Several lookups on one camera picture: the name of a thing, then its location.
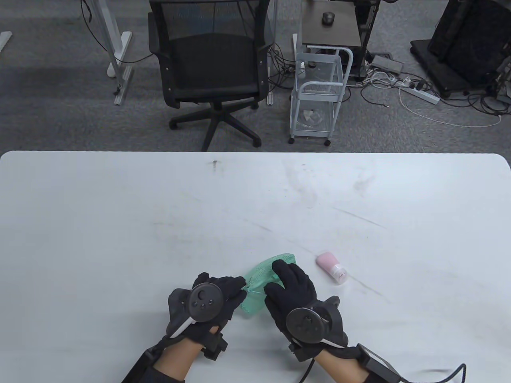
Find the black left wrist sensor box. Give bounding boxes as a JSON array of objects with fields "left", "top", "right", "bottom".
[{"left": 121, "top": 347, "right": 160, "bottom": 383}]

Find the grey hand controller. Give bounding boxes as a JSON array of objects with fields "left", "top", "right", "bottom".
[
  {"left": 166, "top": 282, "right": 225, "bottom": 339},
  {"left": 285, "top": 296, "right": 348, "bottom": 349}
]

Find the person's left forearm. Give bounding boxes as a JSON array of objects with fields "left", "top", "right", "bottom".
[{"left": 155, "top": 338, "right": 205, "bottom": 383}]

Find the black glove cable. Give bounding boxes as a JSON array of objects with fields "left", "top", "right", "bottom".
[{"left": 299, "top": 359, "right": 467, "bottom": 383}]

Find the grey power adapter box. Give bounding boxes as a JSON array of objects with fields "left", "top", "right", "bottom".
[{"left": 370, "top": 55, "right": 404, "bottom": 74}]

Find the person's left hand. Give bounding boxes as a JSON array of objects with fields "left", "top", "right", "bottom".
[{"left": 167, "top": 272, "right": 247, "bottom": 361}]

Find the black hanging cable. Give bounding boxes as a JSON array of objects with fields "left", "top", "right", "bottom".
[{"left": 80, "top": 0, "right": 154, "bottom": 64}]

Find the pink cleansing milk bottle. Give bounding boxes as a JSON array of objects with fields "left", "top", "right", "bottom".
[{"left": 316, "top": 252, "right": 348, "bottom": 285}]

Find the person's right forearm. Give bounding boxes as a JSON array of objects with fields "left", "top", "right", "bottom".
[{"left": 315, "top": 348, "right": 370, "bottom": 383}]

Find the white wire utility cart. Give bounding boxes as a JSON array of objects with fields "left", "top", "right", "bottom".
[{"left": 289, "top": 45, "right": 354, "bottom": 146}]

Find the grey right hand controller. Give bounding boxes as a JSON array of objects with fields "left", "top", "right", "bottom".
[{"left": 285, "top": 296, "right": 348, "bottom": 349}]

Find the black mesh office chair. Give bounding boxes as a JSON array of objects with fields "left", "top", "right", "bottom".
[{"left": 148, "top": 0, "right": 276, "bottom": 152}]

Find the grey left hand controller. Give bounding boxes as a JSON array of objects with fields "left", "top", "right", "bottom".
[{"left": 166, "top": 282, "right": 225, "bottom": 339}]

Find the white desk leg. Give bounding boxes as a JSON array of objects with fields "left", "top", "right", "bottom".
[{"left": 86, "top": 0, "right": 133, "bottom": 78}]

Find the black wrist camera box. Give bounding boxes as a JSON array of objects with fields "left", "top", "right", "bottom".
[{"left": 357, "top": 343, "right": 408, "bottom": 383}]

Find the aluminium floor rail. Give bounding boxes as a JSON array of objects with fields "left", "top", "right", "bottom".
[{"left": 114, "top": 66, "right": 134, "bottom": 106}]

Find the green mesh toiletry bag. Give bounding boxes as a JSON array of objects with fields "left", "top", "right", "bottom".
[{"left": 240, "top": 253, "right": 297, "bottom": 318}]

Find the black equipment stand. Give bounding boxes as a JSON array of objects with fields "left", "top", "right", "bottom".
[{"left": 410, "top": 0, "right": 511, "bottom": 99}]

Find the dark brown side table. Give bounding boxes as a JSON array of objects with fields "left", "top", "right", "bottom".
[{"left": 300, "top": 0, "right": 362, "bottom": 48}]

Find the person's right hand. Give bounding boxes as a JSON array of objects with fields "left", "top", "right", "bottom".
[{"left": 264, "top": 259, "right": 349, "bottom": 362}]

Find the white power strip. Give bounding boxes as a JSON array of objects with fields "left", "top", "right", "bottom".
[{"left": 400, "top": 85, "right": 441, "bottom": 105}]

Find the thin white cable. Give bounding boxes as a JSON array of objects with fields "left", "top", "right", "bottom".
[{"left": 399, "top": 88, "right": 502, "bottom": 128}]

